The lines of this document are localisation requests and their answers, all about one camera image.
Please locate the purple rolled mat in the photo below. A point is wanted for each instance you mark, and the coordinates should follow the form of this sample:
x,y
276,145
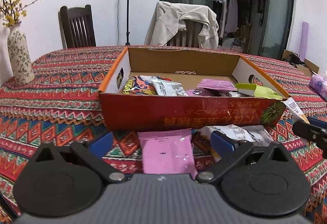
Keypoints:
x,y
303,41

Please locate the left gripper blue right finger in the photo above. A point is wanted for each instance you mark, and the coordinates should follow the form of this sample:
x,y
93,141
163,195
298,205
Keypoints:
x,y
232,153

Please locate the orange yellow snack packet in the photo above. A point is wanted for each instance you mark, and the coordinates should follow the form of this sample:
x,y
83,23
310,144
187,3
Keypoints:
x,y
140,85

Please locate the floral ceramic vase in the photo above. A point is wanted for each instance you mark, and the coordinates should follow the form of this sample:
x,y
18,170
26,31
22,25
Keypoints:
x,y
18,52

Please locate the white grey snack packet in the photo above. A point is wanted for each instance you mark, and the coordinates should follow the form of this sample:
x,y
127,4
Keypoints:
x,y
169,88

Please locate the dark wooden chair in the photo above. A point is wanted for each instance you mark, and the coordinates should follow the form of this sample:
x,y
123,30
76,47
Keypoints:
x,y
77,23

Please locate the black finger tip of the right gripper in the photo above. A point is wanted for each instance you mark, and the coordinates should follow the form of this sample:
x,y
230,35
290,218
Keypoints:
x,y
314,131

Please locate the studio light on stand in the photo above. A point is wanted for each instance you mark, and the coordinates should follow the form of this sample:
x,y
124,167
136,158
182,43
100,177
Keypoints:
x,y
127,23

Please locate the red orange cardboard box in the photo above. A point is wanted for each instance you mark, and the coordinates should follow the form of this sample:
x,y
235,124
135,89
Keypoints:
x,y
188,66

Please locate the colourful patterned tablecloth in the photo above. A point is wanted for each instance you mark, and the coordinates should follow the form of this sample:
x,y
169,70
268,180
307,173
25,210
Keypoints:
x,y
61,105

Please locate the chair with beige jacket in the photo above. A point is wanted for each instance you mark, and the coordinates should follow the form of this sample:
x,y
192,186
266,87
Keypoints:
x,y
188,36

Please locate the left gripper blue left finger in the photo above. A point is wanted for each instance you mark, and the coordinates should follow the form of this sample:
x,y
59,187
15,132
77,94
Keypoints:
x,y
90,154

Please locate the pink snack packet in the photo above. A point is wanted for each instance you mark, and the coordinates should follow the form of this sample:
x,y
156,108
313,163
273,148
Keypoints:
x,y
167,152
212,88

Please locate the beige jacket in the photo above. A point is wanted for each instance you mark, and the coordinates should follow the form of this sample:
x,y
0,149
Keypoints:
x,y
170,18

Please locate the green snack packet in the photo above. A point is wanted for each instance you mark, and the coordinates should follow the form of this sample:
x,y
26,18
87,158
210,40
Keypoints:
x,y
257,91

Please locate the cardboard box on floor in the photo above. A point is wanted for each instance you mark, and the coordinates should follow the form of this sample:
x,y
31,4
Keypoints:
x,y
305,66

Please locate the purple tissue pack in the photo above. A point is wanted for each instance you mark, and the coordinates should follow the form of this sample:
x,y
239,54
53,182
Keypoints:
x,y
318,83

